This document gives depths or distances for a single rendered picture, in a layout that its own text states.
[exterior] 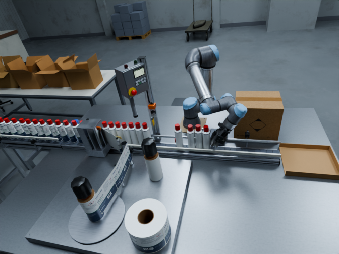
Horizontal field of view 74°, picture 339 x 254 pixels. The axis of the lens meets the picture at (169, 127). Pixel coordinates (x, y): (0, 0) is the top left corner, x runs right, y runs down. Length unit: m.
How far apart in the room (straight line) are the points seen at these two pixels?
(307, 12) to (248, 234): 6.85
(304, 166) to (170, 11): 7.53
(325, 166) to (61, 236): 1.57
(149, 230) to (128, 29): 7.65
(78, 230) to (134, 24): 7.36
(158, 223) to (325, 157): 1.14
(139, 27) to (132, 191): 7.11
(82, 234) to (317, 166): 1.41
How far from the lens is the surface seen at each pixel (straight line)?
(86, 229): 1.37
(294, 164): 1.64
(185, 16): 8.47
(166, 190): 1.38
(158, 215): 1.12
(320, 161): 1.72
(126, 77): 1.43
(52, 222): 1.51
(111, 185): 1.35
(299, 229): 1.37
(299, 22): 7.65
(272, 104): 1.64
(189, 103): 1.76
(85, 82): 3.10
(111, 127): 1.68
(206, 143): 1.52
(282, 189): 1.49
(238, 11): 8.25
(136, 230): 1.11
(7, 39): 8.07
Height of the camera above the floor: 1.96
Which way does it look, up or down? 36 degrees down
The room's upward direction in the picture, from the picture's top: 9 degrees counter-clockwise
